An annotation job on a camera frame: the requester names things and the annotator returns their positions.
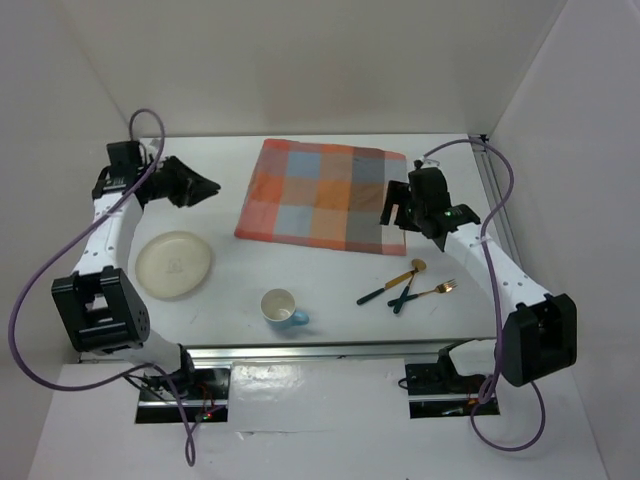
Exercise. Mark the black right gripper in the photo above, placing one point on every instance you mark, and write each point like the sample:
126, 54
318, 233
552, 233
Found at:
398, 193

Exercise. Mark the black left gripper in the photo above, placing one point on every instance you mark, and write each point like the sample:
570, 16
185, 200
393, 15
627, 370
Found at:
191, 187

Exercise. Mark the gold spoon green handle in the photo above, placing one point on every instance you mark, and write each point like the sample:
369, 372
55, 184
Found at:
397, 304

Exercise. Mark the checkered orange blue cloth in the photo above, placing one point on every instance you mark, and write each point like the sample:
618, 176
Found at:
327, 196

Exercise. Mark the cream round plate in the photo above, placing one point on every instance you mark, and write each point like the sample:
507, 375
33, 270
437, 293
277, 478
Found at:
173, 264

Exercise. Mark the gold fork green handle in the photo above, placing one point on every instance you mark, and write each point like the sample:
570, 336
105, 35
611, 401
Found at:
443, 288

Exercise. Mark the light blue mug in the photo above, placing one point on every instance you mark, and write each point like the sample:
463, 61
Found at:
279, 309

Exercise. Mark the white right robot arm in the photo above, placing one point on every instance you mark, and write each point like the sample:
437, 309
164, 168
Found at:
347, 260

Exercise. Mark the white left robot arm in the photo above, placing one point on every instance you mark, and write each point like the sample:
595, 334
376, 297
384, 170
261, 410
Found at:
100, 308

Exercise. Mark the aluminium side rail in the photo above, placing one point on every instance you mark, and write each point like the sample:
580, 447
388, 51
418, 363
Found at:
494, 177

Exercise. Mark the aluminium table edge rail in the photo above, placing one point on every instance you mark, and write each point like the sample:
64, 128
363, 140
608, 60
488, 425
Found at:
310, 352

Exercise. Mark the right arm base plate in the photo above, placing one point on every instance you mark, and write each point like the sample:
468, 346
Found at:
437, 390

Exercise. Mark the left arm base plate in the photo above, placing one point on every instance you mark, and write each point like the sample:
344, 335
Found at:
206, 401

